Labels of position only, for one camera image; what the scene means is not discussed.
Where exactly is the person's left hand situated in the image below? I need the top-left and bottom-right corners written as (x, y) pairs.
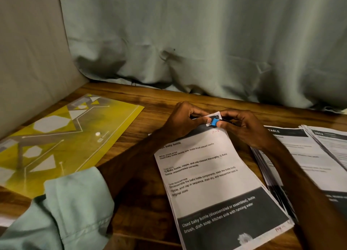
top-left (162, 101), bottom-right (212, 142)

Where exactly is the person's right hand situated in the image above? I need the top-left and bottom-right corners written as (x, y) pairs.
top-left (217, 109), bottom-right (277, 153)

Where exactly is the wash baby bottle paper stack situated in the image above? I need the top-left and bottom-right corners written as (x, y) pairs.
top-left (149, 112), bottom-right (295, 250)

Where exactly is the yellow patterned folder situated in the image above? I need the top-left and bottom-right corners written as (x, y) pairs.
top-left (0, 93), bottom-right (145, 199)

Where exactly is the person's left forearm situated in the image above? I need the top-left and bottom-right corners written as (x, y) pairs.
top-left (0, 133), bottom-right (174, 250)

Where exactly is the person's right forearm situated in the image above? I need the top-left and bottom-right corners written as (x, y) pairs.
top-left (260, 144), bottom-right (347, 250)

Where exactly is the pale green curtain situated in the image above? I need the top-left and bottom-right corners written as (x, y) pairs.
top-left (57, 0), bottom-right (347, 111)

